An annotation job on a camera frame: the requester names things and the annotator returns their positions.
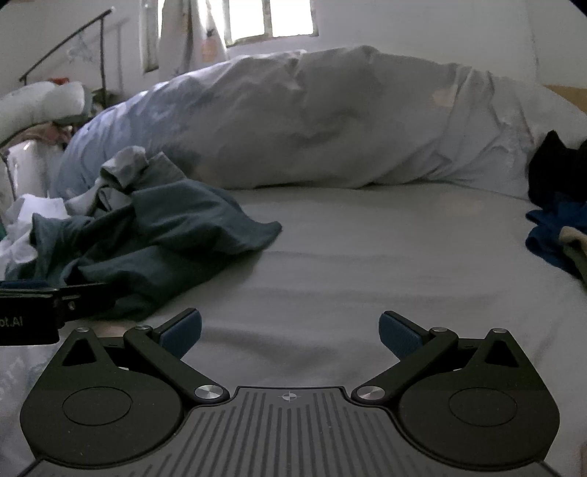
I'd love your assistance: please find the teal t-shirt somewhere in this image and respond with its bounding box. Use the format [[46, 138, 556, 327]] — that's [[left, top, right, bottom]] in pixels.
[[18, 153, 282, 322]]

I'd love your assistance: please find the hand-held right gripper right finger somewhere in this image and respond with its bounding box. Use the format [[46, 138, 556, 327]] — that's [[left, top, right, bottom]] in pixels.
[[351, 310, 533, 407]]

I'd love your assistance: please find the pale blue grey garment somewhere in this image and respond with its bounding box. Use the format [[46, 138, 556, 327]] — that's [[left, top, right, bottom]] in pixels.
[[64, 147, 154, 216]]

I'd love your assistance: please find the black garment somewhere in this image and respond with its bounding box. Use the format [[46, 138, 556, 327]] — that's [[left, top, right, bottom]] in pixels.
[[527, 131, 587, 205]]

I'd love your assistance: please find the beige garment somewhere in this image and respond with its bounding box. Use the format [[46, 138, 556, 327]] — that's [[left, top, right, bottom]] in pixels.
[[559, 225, 587, 287]]

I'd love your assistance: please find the wooden headboard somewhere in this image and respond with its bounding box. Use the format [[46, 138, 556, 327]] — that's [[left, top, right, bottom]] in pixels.
[[543, 85, 587, 115]]

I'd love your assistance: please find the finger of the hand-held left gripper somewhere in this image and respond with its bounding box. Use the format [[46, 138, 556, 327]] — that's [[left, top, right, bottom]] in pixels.
[[59, 282, 117, 327]]

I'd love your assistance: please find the black metal railing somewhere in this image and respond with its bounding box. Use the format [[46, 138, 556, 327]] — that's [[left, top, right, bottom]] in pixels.
[[18, 9, 113, 97]]

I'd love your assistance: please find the white bolster pillow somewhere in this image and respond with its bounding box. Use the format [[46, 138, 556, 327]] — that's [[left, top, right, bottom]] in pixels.
[[0, 81, 90, 138]]

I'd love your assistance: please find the white cloth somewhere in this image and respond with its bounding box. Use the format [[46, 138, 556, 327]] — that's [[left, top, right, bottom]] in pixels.
[[0, 193, 69, 276]]

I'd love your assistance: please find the white curtain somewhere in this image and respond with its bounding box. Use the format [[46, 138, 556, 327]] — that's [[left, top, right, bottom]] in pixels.
[[158, 0, 227, 69]]

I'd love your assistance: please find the white blue patterned duvet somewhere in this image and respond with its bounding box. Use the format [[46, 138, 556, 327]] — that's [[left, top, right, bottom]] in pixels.
[[50, 46, 587, 203]]

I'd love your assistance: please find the window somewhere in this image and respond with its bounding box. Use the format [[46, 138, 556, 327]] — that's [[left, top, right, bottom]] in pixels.
[[220, 0, 319, 47]]

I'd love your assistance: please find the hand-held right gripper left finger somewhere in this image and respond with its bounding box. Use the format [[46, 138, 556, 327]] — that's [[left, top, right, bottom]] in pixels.
[[59, 308, 230, 405]]

